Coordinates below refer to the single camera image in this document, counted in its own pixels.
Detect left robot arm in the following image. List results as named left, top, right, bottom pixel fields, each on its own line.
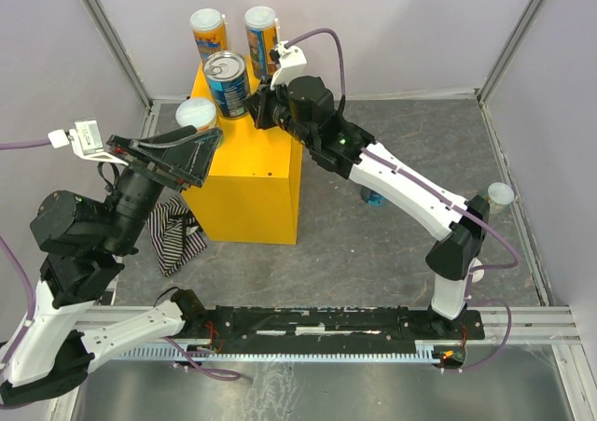
left=1, top=120, right=223, bottom=409

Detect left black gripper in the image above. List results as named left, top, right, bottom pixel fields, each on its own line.
left=106, top=124, right=229, bottom=253

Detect yellow shelf cabinet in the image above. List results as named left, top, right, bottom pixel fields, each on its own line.
left=179, top=61, right=304, bottom=246

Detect teal blue pull-tab can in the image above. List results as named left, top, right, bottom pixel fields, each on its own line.
left=202, top=50, right=250, bottom=119

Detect clear lid can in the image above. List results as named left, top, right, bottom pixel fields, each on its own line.
left=486, top=182, right=515, bottom=215

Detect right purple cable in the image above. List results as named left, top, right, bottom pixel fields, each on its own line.
left=284, top=27, right=521, bottom=371

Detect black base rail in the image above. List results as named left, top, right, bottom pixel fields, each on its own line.
left=153, top=292, right=486, bottom=355

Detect purple cable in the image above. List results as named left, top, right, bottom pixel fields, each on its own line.
left=284, top=27, right=521, bottom=371
left=0, top=138, right=52, bottom=411

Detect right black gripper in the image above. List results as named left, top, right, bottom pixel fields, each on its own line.
left=242, top=74, right=314, bottom=151

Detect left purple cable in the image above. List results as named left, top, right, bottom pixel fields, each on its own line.
left=0, top=138, right=52, bottom=411

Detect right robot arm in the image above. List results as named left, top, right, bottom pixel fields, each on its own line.
left=243, top=76, right=489, bottom=338

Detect green label can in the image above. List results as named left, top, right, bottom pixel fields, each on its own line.
left=175, top=98, right=219, bottom=133

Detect striped black white cloth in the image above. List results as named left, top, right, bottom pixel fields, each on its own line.
left=146, top=196, right=207, bottom=277

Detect silver top tin can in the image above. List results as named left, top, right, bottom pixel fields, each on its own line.
left=360, top=186, right=384, bottom=206

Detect light blue cable duct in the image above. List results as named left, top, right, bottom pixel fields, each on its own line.
left=117, top=342, right=466, bottom=365

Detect blue orange can with spoon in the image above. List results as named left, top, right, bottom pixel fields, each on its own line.
left=244, top=6, right=279, bottom=78

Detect orange can white lid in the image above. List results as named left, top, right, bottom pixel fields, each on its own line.
left=468, top=258, right=485, bottom=283

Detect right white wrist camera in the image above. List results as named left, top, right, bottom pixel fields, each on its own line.
left=270, top=40, right=307, bottom=91

